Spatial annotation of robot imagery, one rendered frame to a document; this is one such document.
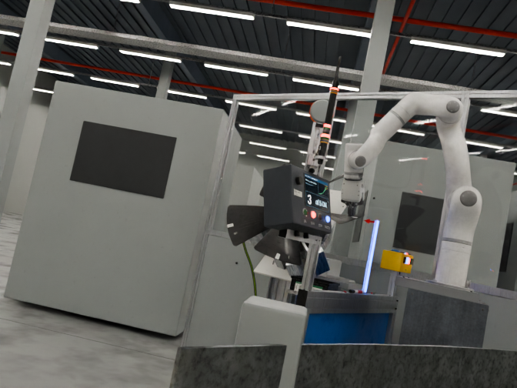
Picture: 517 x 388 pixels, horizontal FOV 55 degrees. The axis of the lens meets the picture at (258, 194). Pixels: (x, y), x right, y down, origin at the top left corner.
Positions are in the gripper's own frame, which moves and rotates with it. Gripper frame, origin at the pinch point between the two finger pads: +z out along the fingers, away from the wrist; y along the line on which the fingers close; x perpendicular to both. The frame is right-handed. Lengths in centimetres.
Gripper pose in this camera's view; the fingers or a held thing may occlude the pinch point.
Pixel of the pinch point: (351, 212)
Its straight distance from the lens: 234.5
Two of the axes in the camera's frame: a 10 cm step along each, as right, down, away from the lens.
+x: -6.1, 1.1, -7.9
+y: -7.9, -1.1, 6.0
